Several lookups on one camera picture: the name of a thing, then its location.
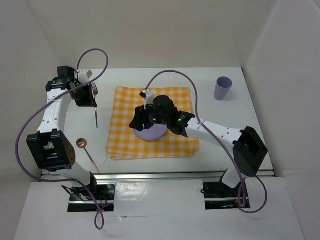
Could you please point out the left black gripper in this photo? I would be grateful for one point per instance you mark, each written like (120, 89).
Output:
(90, 101)

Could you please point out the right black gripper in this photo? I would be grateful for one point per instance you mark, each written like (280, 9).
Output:
(141, 117)

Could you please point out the lilac plastic plate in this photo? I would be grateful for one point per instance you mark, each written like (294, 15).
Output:
(151, 134)

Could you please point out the yellow white checkered cloth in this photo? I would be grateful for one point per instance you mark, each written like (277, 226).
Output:
(123, 144)

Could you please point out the lilac plastic cup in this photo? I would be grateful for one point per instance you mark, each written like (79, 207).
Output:
(222, 87)

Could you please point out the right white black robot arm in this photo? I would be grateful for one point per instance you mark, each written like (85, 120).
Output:
(245, 146)

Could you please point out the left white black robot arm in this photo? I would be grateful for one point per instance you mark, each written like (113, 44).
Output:
(49, 146)

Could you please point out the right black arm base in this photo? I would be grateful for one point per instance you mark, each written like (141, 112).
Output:
(218, 196)

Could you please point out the copper spoon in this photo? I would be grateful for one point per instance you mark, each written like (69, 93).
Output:
(82, 144)

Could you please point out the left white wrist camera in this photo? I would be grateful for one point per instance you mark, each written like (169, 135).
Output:
(83, 76)

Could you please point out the aluminium front rail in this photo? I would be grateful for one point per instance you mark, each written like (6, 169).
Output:
(157, 176)

